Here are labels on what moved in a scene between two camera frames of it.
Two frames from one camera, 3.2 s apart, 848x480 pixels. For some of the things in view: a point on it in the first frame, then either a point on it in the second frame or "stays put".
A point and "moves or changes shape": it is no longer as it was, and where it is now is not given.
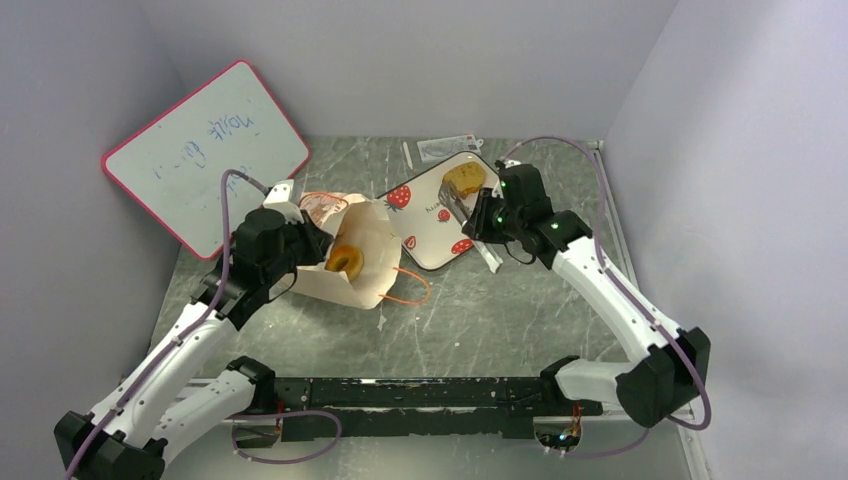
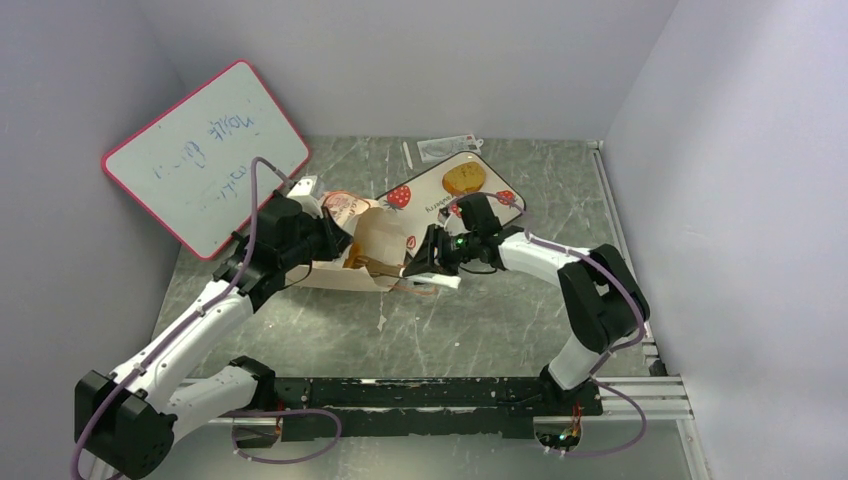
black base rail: [369, 407] stays put
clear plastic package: [440, 148] stays put
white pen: [407, 155] stays put
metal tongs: [459, 209] moves or changes shape
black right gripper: [480, 223] to [436, 250]
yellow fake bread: [465, 178] stays put
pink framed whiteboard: [210, 159] stays put
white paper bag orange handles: [367, 224] moves or changes shape
